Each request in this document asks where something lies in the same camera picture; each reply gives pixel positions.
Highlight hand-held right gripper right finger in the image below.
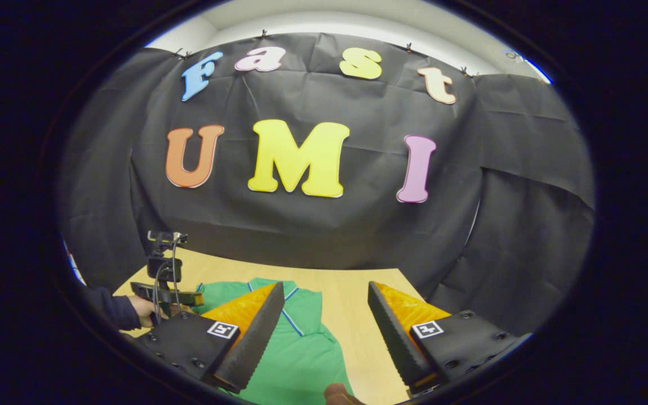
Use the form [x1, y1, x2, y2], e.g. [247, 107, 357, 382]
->
[367, 281, 533, 397]

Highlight green T-shirt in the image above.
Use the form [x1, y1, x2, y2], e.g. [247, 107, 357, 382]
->
[192, 277, 356, 405]

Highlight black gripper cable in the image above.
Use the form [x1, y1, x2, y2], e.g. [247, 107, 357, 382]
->
[152, 239, 184, 324]

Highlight white and red striped thing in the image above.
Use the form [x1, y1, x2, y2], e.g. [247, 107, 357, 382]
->
[62, 239, 87, 286]

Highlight black backdrop cloth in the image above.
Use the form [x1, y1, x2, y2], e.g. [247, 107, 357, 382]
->
[57, 32, 596, 338]

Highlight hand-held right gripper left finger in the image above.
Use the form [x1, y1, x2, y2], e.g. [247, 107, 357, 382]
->
[133, 281, 285, 394]

